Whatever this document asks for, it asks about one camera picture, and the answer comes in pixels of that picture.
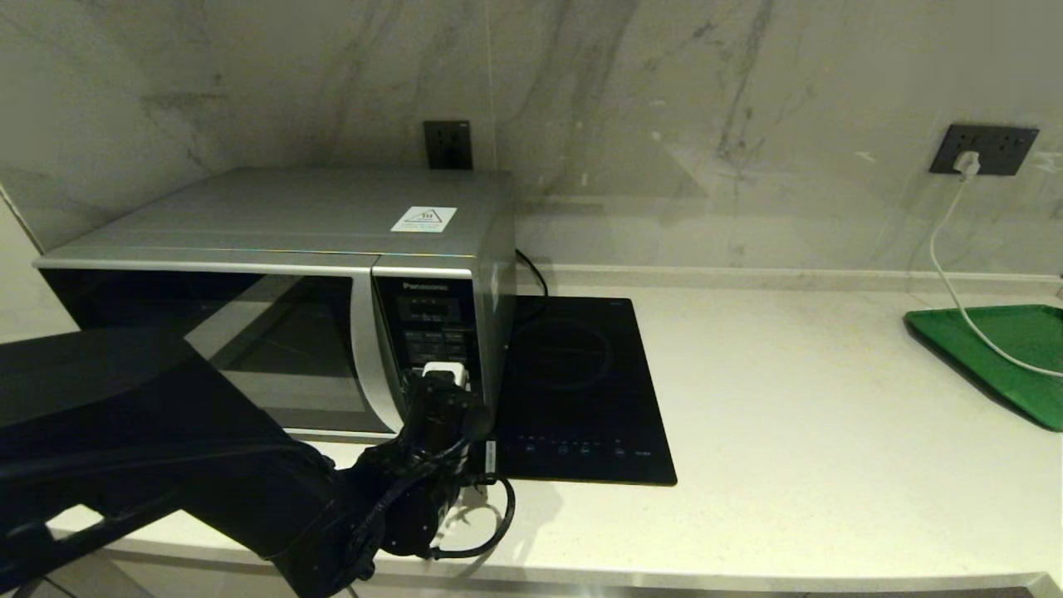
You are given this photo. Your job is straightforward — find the microwave door with dark glass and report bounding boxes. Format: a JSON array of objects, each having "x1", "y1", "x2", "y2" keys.
[{"x1": 37, "y1": 264, "x2": 409, "y2": 437}]

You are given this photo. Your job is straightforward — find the silver Panasonic microwave body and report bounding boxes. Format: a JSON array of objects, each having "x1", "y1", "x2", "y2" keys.
[{"x1": 33, "y1": 169, "x2": 517, "y2": 441}]

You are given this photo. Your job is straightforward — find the black induction cooktop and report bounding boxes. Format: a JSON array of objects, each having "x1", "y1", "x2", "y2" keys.
[{"x1": 486, "y1": 297, "x2": 678, "y2": 487}]

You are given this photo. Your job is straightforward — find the white triangle warning sticker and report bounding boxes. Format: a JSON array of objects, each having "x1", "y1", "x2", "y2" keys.
[{"x1": 390, "y1": 206, "x2": 458, "y2": 233}]

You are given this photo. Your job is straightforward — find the green plastic tray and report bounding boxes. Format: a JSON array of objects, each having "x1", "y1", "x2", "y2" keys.
[{"x1": 904, "y1": 306, "x2": 1063, "y2": 433}]

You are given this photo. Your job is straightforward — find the thin black cable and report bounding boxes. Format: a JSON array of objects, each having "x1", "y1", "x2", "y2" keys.
[{"x1": 515, "y1": 249, "x2": 549, "y2": 298}]

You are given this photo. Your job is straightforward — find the small black wall socket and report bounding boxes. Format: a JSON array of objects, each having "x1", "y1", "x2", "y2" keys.
[{"x1": 424, "y1": 121, "x2": 474, "y2": 171}]

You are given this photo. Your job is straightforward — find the white power cable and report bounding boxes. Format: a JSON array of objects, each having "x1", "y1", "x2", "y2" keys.
[{"x1": 928, "y1": 174, "x2": 1063, "y2": 380}]

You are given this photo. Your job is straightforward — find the wide black wall socket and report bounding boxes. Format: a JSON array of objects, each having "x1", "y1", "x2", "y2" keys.
[{"x1": 928, "y1": 125, "x2": 1041, "y2": 177}]

